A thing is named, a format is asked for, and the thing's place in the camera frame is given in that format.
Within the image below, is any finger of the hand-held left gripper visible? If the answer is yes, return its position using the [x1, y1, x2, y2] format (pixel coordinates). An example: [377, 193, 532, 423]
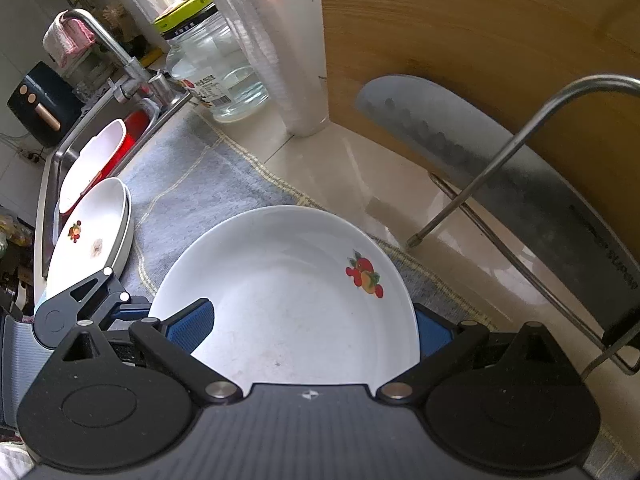
[66, 267, 152, 332]

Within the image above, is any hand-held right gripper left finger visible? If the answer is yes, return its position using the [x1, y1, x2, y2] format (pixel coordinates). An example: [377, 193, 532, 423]
[57, 299, 242, 404]

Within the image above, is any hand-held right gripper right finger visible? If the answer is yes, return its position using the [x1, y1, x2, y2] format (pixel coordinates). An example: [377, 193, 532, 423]
[375, 304, 568, 402]

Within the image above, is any white fruit-print plate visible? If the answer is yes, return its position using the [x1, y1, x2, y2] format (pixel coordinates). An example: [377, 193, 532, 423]
[46, 177, 129, 282]
[44, 185, 134, 302]
[148, 205, 420, 394]

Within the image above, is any grey checked dish mat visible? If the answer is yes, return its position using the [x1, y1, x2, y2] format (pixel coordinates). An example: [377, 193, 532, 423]
[35, 109, 501, 361]

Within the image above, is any steel sink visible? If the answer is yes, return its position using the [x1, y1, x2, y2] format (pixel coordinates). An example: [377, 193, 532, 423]
[34, 85, 194, 281]

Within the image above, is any steel soap dispenser knob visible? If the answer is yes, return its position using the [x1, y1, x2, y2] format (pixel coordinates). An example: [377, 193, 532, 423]
[147, 72, 174, 107]

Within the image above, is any glass jar yellow lid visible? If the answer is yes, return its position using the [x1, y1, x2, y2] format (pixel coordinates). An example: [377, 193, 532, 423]
[153, 0, 271, 122]

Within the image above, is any steel faucet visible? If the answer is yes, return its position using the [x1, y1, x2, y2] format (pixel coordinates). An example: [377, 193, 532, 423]
[62, 8, 153, 106]

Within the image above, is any pink cloth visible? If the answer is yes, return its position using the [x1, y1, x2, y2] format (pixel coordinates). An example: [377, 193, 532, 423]
[43, 12, 99, 69]

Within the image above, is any stack of clear plastic cups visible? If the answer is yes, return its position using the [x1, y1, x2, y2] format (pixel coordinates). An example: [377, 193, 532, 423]
[196, 0, 332, 139]

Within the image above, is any bamboo cutting board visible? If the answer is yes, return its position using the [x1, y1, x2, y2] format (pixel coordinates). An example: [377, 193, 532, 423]
[317, 0, 640, 333]

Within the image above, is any steel wire rack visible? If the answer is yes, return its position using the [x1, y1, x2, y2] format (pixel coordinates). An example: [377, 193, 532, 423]
[406, 74, 640, 377]

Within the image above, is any kitchen knife black handle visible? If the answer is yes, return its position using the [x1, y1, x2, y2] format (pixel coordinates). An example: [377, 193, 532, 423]
[354, 75, 640, 362]

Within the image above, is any black appliance copper handle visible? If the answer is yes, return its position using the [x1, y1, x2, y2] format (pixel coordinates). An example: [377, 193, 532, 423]
[7, 61, 84, 148]

